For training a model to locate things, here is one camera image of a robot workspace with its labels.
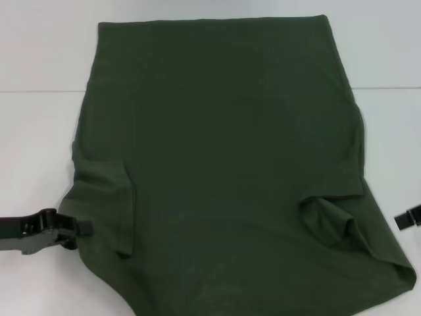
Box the dark green t-shirt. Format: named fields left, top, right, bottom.
left=58, top=14, right=414, bottom=316

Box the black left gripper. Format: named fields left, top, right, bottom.
left=0, top=208, right=94, bottom=250

